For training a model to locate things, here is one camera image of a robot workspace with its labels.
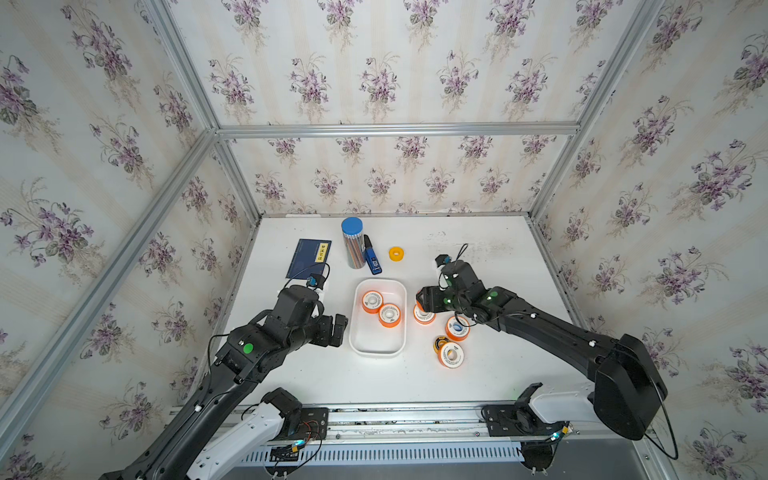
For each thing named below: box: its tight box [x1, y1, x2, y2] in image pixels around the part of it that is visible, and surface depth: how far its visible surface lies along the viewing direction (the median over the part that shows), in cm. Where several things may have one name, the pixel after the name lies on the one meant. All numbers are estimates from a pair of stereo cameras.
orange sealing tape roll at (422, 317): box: [413, 300, 436, 326], surface depth 91 cm
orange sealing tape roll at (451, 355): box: [438, 342, 465, 369], surface depth 83 cm
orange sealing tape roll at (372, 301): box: [361, 290, 384, 314], surface depth 95 cm
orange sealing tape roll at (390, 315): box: [378, 302, 403, 329], surface depth 92 cm
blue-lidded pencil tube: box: [341, 217, 366, 269], surface depth 94 cm
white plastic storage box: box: [349, 279, 407, 356], surface depth 93 cm
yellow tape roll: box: [389, 246, 405, 262], surface depth 110 cm
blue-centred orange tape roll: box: [445, 315, 471, 342], surface depth 86 cm
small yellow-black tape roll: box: [433, 336, 449, 354], surface depth 88 cm
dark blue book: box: [285, 238, 332, 279], surface depth 109 cm
